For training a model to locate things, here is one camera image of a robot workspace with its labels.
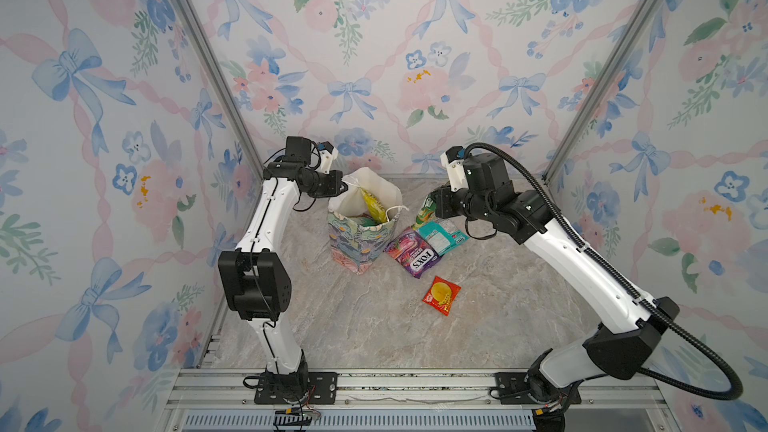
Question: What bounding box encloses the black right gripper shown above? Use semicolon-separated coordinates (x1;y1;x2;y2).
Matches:
429;186;495;229

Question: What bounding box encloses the teal mint candy bag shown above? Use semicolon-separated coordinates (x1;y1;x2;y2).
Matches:
417;219;469;256

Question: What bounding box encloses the green lime candy bag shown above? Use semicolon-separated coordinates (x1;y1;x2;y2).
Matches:
413;194;437;230

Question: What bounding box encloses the floral paper gift bag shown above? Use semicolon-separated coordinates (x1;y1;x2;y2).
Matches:
327;167;405;275

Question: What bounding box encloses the yellow lemon candy bag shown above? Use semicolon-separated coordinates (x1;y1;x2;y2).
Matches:
360;189;389;224

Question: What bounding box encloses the pink berry candy bag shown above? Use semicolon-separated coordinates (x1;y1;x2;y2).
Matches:
385;228;441;279

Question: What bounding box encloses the teal red Fox's candy bag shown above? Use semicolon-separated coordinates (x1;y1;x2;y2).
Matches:
353;216;379;227

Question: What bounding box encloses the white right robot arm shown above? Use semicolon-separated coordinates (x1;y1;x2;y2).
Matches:
429;184;667;403

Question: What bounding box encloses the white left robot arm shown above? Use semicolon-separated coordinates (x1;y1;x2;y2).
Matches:
218;162;348;376

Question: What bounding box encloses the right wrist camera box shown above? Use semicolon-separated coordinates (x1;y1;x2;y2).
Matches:
463;153;510;194

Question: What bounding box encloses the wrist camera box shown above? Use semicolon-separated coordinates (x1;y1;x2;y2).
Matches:
283;136;314;166
463;153;510;194

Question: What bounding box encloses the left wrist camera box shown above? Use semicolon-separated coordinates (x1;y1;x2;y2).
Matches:
283;136;314;166

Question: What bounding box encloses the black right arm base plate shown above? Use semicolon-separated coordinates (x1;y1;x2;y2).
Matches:
489;372;582;407

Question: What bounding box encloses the aluminium left corner post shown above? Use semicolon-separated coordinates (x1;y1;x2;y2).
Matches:
170;0;264;182

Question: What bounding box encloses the aluminium corner post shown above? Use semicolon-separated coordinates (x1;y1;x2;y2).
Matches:
170;0;264;182
542;0;664;185

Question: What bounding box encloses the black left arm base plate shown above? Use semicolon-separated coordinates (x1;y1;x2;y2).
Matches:
254;371;339;406

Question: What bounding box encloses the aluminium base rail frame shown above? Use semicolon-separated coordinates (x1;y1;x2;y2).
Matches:
155;369;681;431

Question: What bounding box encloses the black corrugated cable hose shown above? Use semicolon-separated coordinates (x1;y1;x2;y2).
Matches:
464;142;745;401

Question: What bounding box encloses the aluminium right corner post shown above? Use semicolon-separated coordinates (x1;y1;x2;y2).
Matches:
542;0;664;185

